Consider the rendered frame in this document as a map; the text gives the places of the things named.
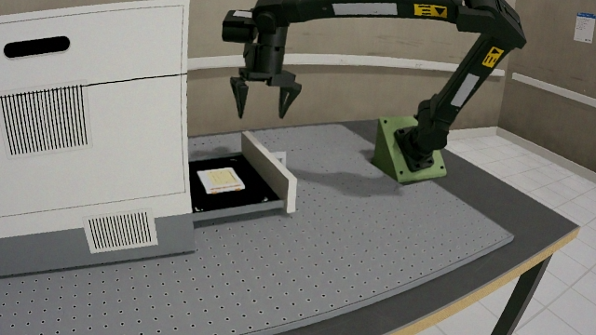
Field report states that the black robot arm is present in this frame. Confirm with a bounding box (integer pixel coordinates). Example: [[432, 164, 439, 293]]
[[222, 0, 527, 172]]

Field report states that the white imager box with drawer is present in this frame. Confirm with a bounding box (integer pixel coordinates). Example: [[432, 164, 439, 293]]
[[0, 0, 297, 275]]

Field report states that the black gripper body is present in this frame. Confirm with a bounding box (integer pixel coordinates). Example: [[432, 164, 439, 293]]
[[230, 44, 302, 88]]

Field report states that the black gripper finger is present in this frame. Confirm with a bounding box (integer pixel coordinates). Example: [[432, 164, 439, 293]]
[[278, 87, 302, 119], [230, 80, 249, 119]]

